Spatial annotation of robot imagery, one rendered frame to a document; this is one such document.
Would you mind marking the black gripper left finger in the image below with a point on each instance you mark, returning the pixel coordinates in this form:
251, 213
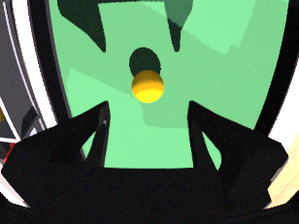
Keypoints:
60, 143

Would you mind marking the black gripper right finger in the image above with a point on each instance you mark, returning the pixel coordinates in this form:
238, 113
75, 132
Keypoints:
250, 161

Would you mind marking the yellow ball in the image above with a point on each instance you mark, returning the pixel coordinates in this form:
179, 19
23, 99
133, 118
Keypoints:
147, 86
2, 116

